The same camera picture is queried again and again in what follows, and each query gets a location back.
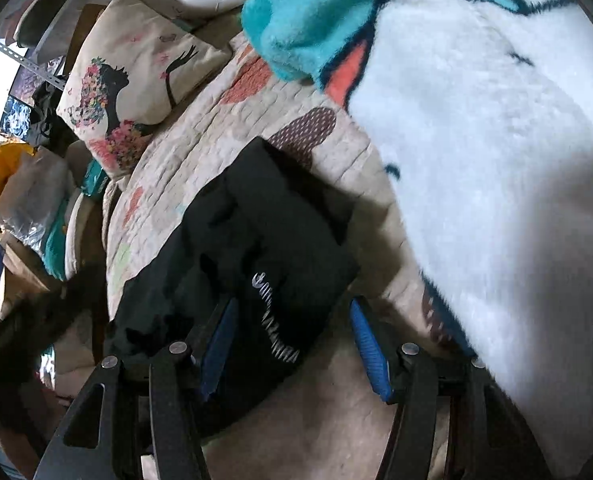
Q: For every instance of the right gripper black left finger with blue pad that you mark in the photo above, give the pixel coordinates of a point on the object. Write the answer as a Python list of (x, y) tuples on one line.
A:
[(123, 410)]

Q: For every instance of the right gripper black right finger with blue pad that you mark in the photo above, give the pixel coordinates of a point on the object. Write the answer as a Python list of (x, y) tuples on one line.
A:
[(449, 413)]

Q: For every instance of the black pants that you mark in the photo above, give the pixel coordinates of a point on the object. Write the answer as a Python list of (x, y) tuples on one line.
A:
[(266, 236)]

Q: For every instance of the heart pattern quilt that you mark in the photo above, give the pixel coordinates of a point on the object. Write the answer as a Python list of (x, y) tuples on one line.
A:
[(325, 422)]

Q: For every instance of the grey padded cushion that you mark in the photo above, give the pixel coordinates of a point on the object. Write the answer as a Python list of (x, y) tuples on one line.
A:
[(83, 234)]

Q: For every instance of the brown paper bag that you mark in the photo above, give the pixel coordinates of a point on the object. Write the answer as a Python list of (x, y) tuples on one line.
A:
[(22, 274)]

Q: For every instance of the teal box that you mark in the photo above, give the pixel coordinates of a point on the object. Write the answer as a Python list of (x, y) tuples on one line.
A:
[(94, 181)]

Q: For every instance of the printed lady cushion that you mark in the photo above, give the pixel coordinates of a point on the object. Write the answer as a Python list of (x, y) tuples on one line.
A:
[(133, 69)]

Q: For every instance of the white teal fleece blanket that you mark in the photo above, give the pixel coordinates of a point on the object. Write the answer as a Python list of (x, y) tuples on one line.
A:
[(482, 112)]

